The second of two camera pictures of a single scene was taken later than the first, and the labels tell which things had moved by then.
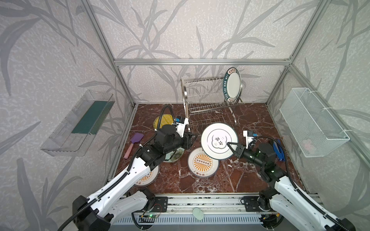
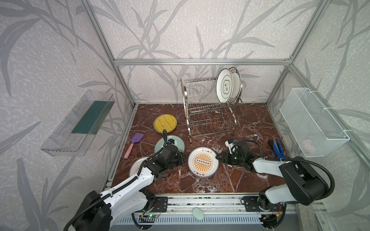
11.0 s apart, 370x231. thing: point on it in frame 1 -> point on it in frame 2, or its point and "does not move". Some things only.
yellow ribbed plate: (166, 119) does not move
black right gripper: (239, 150) -> (227, 157)
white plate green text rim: (232, 83) does not move
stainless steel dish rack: (205, 103) does not move
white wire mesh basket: (313, 129) does not move
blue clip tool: (279, 151) does not move
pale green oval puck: (198, 213) does not move
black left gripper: (187, 140) -> (178, 157)
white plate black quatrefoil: (214, 140) -> (224, 85)
